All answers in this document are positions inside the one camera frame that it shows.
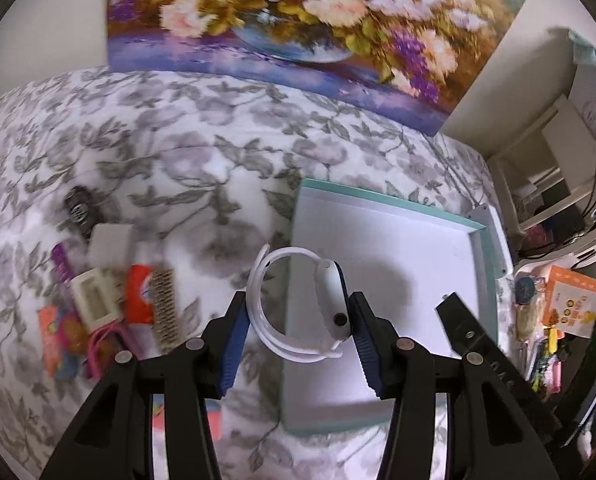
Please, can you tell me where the pink smart watch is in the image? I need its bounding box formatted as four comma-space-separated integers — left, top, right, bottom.
86, 322, 143, 379

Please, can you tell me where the white shelf unit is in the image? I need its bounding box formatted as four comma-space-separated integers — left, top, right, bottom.
488, 30, 596, 260

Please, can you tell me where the pink dog toy figure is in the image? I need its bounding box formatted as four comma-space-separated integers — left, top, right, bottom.
38, 306, 89, 380

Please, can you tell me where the gold black patterned lighter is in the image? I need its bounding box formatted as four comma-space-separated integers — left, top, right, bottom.
150, 269, 180, 353

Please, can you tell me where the black toy car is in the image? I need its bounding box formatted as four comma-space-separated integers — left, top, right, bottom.
64, 186, 103, 240

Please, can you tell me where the floral grey blanket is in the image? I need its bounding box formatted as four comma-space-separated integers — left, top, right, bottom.
0, 68, 498, 479

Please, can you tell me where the orange red tube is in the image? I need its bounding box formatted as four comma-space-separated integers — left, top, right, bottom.
124, 264, 154, 325

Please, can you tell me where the orange booklet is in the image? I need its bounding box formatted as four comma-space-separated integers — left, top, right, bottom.
543, 266, 596, 339

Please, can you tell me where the white smart watch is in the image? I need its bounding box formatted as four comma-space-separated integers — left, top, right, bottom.
246, 244, 351, 367

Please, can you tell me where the cream hair claw clip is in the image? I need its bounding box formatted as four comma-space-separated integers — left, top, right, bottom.
69, 268, 126, 334

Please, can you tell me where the white charger adapter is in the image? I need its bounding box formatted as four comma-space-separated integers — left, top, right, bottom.
88, 223, 133, 270

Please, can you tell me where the flower painting canvas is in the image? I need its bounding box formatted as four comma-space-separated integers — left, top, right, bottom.
107, 0, 526, 135

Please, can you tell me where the teal white tray box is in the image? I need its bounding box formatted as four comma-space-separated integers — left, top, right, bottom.
281, 179, 512, 437

